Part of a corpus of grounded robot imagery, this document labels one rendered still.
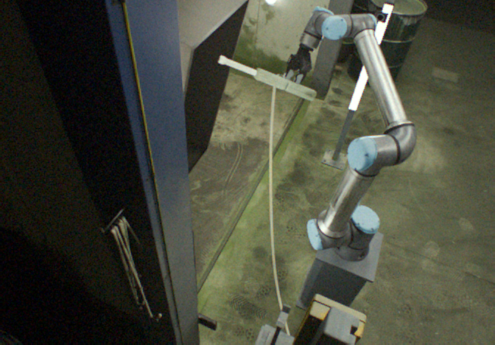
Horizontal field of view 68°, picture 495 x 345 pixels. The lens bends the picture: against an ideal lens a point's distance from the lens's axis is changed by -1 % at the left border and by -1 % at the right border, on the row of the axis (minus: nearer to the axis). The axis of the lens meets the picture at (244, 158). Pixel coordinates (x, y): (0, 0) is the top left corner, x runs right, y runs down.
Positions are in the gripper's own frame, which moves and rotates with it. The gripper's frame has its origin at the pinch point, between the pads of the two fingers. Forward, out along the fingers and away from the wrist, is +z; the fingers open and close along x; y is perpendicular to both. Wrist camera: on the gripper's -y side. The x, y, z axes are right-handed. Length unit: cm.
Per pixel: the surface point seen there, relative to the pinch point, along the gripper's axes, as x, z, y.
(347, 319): 19, 18, -117
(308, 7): -60, -45, 178
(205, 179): -12, 109, 97
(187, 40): 53, -4, -16
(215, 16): 43.4, -15.2, 1.9
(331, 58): -103, -14, 174
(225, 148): -27, 91, 129
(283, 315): -1, 58, -80
